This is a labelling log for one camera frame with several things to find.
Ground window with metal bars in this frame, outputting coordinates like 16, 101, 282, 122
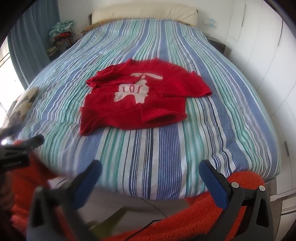
0, 38, 25, 125

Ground patterned beige cushion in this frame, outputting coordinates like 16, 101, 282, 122
3, 87, 39, 128

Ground red knit sweater white figure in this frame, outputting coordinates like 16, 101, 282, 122
80, 58, 212, 136

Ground blue green striped bedspread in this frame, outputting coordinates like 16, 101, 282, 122
19, 19, 281, 200

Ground cream padded headboard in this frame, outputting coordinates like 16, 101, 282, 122
90, 2, 198, 26

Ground white wardrobe doors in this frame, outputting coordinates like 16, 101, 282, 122
226, 1, 295, 215

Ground pile of colourful clothes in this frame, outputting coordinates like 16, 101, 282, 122
46, 20, 76, 61

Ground black cable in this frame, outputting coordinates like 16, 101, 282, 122
120, 196, 168, 241

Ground teal blue curtain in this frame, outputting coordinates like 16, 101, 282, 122
8, 0, 60, 89

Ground dark wooden nightstand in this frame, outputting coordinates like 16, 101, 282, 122
206, 36, 226, 54

